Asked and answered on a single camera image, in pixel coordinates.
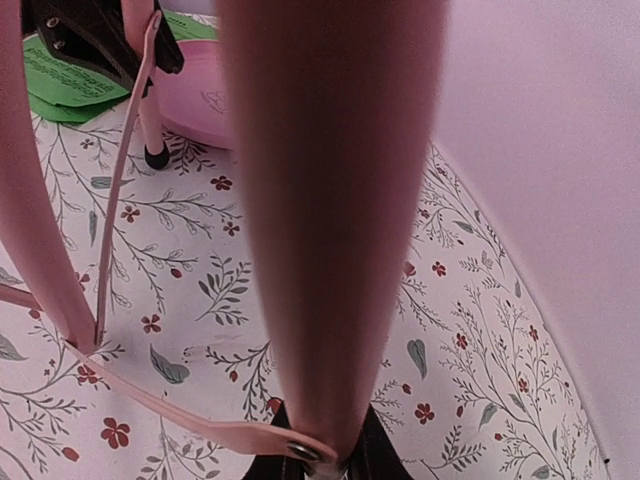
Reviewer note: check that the pink music stand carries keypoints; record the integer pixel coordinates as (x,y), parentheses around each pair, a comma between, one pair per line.
(331,105)

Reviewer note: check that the floral table mat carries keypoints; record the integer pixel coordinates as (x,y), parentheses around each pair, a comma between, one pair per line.
(210,308)

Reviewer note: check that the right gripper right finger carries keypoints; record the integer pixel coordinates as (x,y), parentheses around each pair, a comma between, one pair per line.
(374,457)

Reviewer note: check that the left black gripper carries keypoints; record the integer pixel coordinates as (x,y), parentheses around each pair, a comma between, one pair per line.
(88,34)

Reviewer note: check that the pink plate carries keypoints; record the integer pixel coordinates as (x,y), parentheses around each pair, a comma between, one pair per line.
(193,103)

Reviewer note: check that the green sheet music stack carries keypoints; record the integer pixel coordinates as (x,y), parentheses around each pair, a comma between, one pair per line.
(63,92)

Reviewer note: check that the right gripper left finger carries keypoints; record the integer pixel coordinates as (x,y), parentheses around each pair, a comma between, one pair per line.
(274,465)

